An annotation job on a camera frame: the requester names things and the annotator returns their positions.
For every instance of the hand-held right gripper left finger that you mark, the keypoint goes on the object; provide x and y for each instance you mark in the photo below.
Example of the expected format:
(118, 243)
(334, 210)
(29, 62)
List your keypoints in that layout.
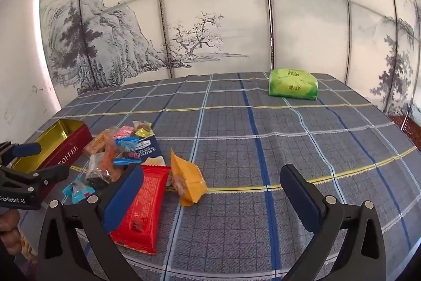
(126, 195)

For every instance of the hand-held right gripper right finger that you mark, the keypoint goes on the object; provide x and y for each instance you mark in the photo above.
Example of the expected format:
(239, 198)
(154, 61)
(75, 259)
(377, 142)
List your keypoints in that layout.
(297, 198)

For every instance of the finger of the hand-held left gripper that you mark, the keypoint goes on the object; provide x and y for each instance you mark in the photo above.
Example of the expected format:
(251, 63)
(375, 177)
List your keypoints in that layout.
(42, 175)
(28, 149)

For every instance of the red snack packet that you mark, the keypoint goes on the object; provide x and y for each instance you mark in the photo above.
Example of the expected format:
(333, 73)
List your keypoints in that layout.
(148, 202)

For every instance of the clear packet of orange crackers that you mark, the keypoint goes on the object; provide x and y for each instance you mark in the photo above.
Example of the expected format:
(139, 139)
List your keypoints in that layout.
(113, 165)
(98, 142)

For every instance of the dark brown snack packet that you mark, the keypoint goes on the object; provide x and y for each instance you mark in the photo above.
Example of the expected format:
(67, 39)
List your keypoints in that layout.
(97, 177)

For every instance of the red tin box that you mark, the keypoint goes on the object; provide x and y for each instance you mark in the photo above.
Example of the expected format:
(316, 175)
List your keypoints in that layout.
(70, 149)

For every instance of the light blue candy packet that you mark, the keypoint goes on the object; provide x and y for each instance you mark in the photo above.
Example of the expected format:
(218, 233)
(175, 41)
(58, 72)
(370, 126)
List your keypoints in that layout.
(79, 191)

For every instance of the navy cracker packet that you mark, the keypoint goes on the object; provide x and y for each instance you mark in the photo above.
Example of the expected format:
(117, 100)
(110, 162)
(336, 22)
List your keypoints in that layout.
(148, 149)

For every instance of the pink snack packet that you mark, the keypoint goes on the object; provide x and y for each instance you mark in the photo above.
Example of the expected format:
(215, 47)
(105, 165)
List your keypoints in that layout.
(124, 132)

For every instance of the orange snack packet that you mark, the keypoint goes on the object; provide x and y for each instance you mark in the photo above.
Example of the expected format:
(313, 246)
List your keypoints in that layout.
(189, 179)

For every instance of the small yellow snack packet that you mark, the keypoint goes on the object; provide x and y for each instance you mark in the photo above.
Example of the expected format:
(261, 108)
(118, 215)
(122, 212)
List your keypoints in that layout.
(143, 129)

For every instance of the person's left hand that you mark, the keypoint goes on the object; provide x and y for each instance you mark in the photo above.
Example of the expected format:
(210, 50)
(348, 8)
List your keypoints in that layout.
(10, 225)

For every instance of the grey plaid tablecloth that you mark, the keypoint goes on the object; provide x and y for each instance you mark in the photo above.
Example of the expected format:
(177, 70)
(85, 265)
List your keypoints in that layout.
(246, 142)

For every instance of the green tissue pack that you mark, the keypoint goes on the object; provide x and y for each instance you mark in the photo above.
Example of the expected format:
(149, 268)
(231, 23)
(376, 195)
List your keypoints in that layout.
(292, 85)

